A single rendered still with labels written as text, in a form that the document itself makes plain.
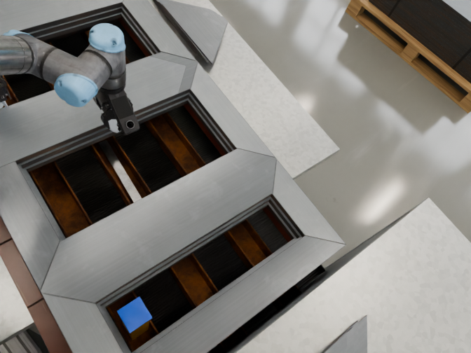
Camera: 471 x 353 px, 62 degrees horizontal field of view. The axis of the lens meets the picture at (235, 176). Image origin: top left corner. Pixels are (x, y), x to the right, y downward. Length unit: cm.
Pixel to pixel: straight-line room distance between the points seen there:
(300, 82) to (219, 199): 172
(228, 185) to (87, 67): 51
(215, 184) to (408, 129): 195
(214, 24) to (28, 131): 84
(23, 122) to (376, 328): 106
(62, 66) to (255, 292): 70
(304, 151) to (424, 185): 137
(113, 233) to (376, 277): 66
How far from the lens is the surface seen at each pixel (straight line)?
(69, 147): 125
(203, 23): 169
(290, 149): 143
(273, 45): 291
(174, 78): 136
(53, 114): 128
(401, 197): 256
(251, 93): 154
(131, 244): 107
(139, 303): 101
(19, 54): 91
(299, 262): 113
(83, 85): 90
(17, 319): 126
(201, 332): 103
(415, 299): 104
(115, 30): 97
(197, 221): 110
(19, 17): 157
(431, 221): 115
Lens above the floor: 188
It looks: 59 degrees down
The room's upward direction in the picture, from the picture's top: 24 degrees clockwise
